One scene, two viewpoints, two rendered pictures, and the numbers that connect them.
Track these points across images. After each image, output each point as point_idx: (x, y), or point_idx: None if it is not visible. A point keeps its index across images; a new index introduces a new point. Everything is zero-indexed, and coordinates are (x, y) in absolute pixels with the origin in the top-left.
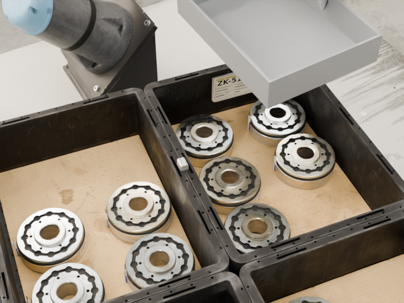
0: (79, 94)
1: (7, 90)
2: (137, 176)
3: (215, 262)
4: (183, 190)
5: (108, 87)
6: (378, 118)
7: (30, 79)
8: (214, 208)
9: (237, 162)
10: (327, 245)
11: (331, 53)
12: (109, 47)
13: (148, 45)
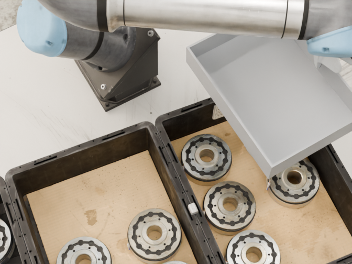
0: (84, 78)
1: (17, 73)
2: (149, 195)
3: None
4: (194, 234)
5: (114, 87)
6: None
7: (36, 60)
8: (221, 253)
9: (235, 186)
10: None
11: (323, 116)
12: (116, 56)
13: (151, 50)
